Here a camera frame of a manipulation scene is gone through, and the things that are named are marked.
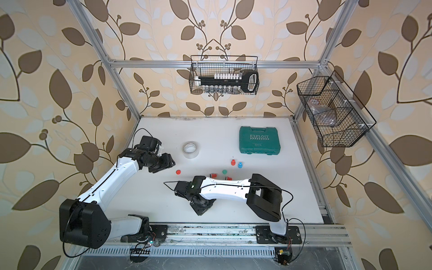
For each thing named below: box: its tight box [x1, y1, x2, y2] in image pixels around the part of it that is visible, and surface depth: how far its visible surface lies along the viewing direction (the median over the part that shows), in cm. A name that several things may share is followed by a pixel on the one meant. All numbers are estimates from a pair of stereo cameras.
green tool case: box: [239, 126, 281, 156], surface depth 104 cm
